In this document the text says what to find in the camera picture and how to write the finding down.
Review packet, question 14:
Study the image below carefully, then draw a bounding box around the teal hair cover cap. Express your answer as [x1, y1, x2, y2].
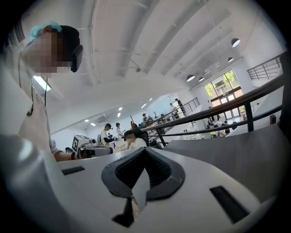
[28, 21, 62, 44]

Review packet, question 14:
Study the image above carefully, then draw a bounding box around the person's left forearm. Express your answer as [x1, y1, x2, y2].
[54, 151, 73, 162]

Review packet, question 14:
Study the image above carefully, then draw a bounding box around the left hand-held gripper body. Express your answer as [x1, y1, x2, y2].
[72, 134, 114, 160]

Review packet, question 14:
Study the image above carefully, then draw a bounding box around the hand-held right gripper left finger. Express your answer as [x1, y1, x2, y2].
[43, 147, 146, 233]

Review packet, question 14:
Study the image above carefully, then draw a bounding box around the grey balcony railing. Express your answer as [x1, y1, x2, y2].
[247, 54, 282, 80]
[145, 97, 200, 128]

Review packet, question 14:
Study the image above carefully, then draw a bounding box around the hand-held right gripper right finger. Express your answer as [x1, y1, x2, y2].
[136, 147, 261, 233]

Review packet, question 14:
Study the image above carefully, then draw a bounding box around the ceiling light panel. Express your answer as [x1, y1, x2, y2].
[33, 76, 52, 92]

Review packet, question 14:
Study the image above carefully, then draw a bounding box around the black office chair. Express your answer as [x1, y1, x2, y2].
[133, 127, 150, 147]

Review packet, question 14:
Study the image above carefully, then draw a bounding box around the row of recessed ceiling lights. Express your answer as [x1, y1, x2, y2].
[85, 97, 153, 126]

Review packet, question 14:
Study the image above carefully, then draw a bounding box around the large glass entrance window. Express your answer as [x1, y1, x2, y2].
[203, 69, 247, 120]

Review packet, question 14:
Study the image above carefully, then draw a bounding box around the dark metal railing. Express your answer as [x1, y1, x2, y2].
[140, 51, 291, 147]

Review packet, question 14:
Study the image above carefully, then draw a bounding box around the black head-mounted camera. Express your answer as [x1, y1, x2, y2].
[70, 45, 84, 73]

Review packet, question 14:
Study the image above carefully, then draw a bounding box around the beige sweatshirt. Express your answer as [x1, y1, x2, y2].
[0, 45, 64, 163]

